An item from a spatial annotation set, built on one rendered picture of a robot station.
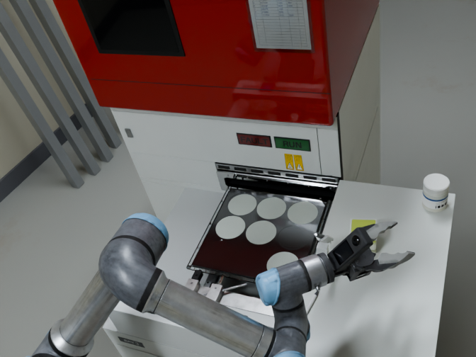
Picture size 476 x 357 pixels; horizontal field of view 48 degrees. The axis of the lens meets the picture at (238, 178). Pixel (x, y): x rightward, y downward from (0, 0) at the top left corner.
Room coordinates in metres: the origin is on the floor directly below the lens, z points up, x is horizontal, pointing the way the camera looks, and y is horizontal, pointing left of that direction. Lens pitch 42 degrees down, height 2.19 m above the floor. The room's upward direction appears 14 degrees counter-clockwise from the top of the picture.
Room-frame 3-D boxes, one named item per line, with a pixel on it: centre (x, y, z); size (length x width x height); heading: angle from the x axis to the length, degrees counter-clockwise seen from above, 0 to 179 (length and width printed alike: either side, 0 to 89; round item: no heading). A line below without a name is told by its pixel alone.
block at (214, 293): (0.94, 0.16, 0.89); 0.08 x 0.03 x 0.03; 149
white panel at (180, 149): (1.43, 0.02, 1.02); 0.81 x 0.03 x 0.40; 59
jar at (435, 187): (1.02, -0.55, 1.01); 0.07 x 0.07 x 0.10
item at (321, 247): (0.91, -0.18, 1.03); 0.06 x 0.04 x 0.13; 149
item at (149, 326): (0.85, 0.21, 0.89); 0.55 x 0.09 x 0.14; 59
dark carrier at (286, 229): (1.13, -0.03, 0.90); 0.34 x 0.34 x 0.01; 59
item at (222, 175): (1.32, -0.12, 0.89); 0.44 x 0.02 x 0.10; 59
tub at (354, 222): (0.94, -0.30, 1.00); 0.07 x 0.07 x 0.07; 68
